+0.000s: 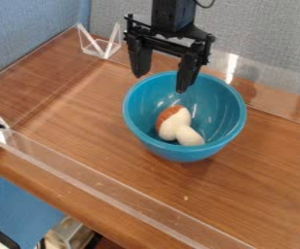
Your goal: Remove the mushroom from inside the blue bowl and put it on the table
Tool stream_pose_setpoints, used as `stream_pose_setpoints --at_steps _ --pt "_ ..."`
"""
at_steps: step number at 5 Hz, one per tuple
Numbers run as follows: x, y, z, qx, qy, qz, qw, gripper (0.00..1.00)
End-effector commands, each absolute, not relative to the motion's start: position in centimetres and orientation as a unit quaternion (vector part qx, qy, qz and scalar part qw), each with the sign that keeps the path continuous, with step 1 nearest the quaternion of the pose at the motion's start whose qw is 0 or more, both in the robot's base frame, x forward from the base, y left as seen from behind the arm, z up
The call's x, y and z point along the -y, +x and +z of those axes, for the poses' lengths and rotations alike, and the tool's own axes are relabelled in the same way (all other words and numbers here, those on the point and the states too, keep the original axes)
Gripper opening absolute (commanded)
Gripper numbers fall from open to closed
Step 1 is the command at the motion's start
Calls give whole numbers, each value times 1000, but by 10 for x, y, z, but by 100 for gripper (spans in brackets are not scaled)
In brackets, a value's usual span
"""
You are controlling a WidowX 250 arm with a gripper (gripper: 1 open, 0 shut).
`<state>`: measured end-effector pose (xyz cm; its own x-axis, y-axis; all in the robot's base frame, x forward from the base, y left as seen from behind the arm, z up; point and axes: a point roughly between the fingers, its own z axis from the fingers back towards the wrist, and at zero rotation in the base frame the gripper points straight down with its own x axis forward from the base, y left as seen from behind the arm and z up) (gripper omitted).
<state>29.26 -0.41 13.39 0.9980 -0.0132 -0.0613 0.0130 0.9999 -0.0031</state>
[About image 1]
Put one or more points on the clear acrylic back barrier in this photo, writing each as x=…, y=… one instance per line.
x=268, y=87

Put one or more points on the clear acrylic front barrier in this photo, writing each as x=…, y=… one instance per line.
x=141, y=206

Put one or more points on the plush brown white mushroom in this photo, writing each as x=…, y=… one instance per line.
x=173, y=127

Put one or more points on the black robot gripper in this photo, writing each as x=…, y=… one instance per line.
x=170, y=33

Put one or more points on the blue plastic bowl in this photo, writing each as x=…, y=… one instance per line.
x=216, y=106

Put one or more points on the grey metal box below table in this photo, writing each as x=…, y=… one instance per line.
x=70, y=234

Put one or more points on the clear acrylic corner bracket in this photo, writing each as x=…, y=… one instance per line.
x=100, y=47

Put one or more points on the clear acrylic barrier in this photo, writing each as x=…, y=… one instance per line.
x=268, y=87
x=141, y=206

